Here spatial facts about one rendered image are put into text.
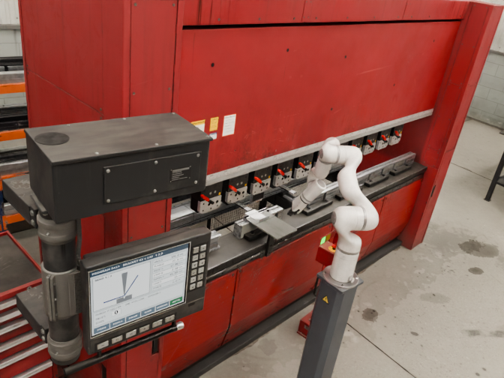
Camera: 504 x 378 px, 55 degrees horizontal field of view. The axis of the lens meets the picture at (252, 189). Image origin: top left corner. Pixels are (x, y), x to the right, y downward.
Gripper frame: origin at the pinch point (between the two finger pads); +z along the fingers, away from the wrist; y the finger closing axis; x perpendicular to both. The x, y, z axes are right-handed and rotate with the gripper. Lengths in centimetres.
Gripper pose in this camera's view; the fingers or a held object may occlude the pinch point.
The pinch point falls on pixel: (290, 212)
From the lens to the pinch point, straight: 315.1
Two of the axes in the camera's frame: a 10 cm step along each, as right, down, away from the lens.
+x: 8.3, 4.7, 3.0
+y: -1.0, 6.5, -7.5
